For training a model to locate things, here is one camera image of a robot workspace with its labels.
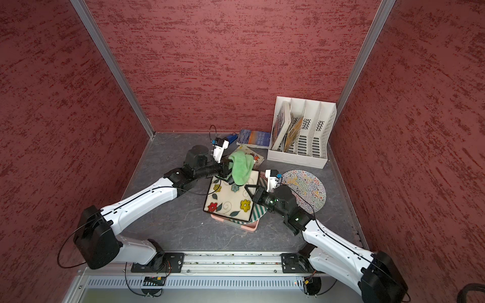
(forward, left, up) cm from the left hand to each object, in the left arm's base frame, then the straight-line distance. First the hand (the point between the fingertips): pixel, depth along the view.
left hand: (237, 167), depth 75 cm
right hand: (-8, -2, -5) cm, 10 cm away
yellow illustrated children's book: (+35, -31, -16) cm, 49 cm away
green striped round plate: (-17, -8, -5) cm, 19 cm away
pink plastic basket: (-19, -6, -16) cm, 26 cm away
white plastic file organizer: (+38, -36, -17) cm, 55 cm away
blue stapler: (+37, +6, -22) cm, 44 cm away
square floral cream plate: (-12, +5, -6) cm, 14 cm away
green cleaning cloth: (-1, -2, +5) cm, 5 cm away
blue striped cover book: (+37, -11, -23) cm, 45 cm away
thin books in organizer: (+28, -22, -2) cm, 36 cm away
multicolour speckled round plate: (+2, -36, -24) cm, 43 cm away
